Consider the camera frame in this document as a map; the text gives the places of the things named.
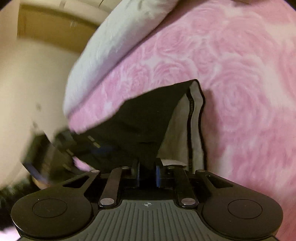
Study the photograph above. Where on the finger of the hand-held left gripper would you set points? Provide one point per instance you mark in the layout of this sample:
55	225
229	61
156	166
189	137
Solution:
67	141

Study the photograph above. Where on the brown wooden door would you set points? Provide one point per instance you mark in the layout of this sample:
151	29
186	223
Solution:
53	30

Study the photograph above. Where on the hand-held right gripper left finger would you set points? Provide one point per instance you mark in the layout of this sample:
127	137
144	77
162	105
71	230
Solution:
138	172

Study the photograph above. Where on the white striped duvet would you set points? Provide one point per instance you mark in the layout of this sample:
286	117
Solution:
111	46

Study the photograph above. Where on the pink floral blanket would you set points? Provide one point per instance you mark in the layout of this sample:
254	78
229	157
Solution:
231	81

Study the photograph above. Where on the black garment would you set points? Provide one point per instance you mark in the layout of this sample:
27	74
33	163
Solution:
138	115

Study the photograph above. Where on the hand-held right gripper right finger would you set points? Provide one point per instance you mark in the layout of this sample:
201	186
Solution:
158	173

